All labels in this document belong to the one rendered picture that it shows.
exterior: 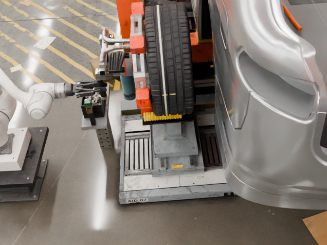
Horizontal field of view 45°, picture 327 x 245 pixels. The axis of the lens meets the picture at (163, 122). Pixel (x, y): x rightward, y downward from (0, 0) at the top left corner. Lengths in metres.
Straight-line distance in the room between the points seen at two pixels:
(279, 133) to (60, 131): 2.27
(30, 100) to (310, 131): 1.47
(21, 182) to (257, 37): 1.89
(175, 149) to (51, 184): 0.94
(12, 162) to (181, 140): 1.12
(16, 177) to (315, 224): 1.92
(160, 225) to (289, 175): 1.32
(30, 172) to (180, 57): 1.26
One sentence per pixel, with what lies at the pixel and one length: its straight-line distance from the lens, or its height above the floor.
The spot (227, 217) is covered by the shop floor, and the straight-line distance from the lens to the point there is 2.71.
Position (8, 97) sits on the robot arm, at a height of 0.64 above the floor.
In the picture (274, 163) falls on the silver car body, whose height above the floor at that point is 1.16.
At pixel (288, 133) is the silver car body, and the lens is 1.38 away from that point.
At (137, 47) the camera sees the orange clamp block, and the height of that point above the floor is 1.13.
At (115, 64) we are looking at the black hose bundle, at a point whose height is 1.01.
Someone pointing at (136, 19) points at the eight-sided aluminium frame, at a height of 1.10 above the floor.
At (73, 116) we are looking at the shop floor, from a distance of 3.45.
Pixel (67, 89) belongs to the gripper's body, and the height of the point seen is 0.86.
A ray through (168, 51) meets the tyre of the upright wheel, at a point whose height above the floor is 1.08.
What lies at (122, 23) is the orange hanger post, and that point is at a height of 0.90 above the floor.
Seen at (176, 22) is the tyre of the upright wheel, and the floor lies 1.17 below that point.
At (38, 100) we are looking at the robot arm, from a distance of 2.25.
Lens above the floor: 2.32
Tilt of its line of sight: 46 degrees down
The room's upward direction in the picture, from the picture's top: 6 degrees counter-clockwise
